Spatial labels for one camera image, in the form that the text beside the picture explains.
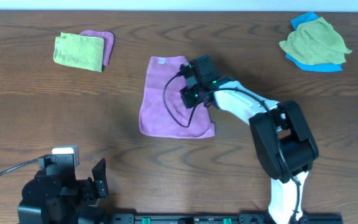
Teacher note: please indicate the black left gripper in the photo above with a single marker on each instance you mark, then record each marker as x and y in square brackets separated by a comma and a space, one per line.
[89, 188]

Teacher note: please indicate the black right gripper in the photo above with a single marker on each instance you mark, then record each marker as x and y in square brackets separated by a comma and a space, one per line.
[191, 101]

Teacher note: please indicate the purple microfiber cloth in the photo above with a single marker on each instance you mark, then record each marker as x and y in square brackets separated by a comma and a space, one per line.
[163, 113]

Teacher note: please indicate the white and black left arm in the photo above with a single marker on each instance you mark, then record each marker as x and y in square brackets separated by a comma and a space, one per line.
[54, 195]

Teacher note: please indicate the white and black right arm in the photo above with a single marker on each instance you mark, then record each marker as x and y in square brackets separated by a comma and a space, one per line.
[283, 140]

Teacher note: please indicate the folded purple cloth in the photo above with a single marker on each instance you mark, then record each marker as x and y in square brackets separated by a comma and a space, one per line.
[108, 38]

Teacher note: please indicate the folded green cloth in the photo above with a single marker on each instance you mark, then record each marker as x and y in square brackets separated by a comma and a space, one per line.
[78, 51]

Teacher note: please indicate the crumpled green cloth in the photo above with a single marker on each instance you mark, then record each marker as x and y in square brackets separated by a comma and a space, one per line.
[315, 43]

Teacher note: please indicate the blue cloth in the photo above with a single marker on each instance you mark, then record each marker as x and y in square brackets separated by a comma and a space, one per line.
[328, 67]

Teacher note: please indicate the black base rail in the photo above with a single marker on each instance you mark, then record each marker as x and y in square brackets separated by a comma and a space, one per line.
[242, 218]

